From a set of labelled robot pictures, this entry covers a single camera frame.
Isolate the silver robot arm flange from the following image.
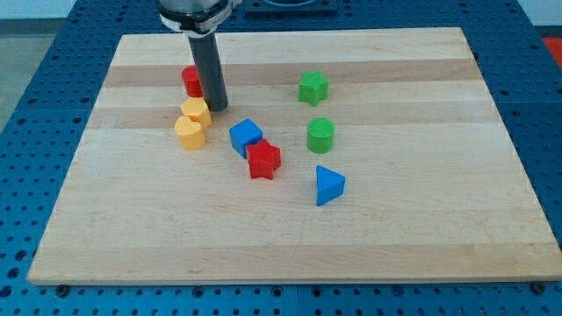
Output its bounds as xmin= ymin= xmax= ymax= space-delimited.
xmin=155 ymin=0 xmax=242 ymax=36

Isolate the blue cube block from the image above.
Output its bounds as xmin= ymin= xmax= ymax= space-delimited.
xmin=229 ymin=118 xmax=263 ymax=159

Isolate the yellow heart block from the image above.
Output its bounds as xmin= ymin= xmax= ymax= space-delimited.
xmin=174 ymin=116 xmax=206 ymax=151

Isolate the red star block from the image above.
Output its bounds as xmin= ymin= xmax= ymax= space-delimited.
xmin=246 ymin=139 xmax=281 ymax=180

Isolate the green cylinder block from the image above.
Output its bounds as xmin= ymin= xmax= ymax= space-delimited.
xmin=306 ymin=118 xmax=335 ymax=154

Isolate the blue triangle block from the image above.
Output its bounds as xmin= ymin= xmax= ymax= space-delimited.
xmin=316 ymin=165 xmax=346 ymax=206

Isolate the green star block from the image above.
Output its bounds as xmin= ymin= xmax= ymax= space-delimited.
xmin=299 ymin=70 xmax=329 ymax=106

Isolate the wooden board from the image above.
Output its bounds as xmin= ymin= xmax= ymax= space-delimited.
xmin=27 ymin=27 xmax=561 ymax=285

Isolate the yellow hexagon block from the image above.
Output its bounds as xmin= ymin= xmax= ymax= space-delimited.
xmin=180 ymin=97 xmax=212 ymax=129

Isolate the red cylinder block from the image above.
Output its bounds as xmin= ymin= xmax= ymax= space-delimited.
xmin=181 ymin=65 xmax=204 ymax=97

